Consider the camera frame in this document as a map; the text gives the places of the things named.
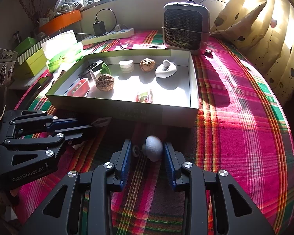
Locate pink clip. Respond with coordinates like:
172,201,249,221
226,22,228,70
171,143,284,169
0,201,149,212
135,90,153,103
67,78,90,97

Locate brown walnut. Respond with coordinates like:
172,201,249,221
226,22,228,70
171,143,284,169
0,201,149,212
95,74,115,92

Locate black charger with cable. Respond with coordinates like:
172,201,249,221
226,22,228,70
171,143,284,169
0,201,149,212
92,8,159,51

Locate white bottle cap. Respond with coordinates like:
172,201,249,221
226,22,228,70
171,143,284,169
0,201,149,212
119,60,134,73

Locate grey mushroom knob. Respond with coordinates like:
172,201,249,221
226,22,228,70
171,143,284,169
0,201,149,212
132,135,163,162

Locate walnut in box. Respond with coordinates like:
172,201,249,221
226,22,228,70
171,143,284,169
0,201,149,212
139,58,155,72

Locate small grey fan heater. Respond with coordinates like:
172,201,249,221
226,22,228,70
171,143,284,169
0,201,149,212
162,2,210,55

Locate green white suction spool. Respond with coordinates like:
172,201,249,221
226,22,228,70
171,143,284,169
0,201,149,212
89,62,111,82

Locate black rectangular device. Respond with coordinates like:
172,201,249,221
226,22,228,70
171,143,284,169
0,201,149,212
78,60,103,81

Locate white power strip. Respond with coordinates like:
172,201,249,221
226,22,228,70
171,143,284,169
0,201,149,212
81,23,135,46

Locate striped green box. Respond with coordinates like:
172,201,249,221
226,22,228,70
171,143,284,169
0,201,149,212
17,37,50,65

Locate grey shallow cardboard box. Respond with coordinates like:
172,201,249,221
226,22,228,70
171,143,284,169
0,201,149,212
46,49,199,127

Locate plaid red bedspread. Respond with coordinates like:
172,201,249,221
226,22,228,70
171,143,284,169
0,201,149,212
13,38,294,234

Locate yellow-green box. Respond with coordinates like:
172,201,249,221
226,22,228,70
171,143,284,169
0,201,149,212
13,48,47,80

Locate orange tray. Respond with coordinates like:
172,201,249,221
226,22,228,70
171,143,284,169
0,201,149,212
39,10,82,36

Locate white oval knob base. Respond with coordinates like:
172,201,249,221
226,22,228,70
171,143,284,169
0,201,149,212
155,60,177,79

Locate beige heart curtain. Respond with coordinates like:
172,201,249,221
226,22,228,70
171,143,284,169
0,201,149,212
210,0,294,105

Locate green tissue pack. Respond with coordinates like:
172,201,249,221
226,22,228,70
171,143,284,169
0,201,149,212
41,30,85,73

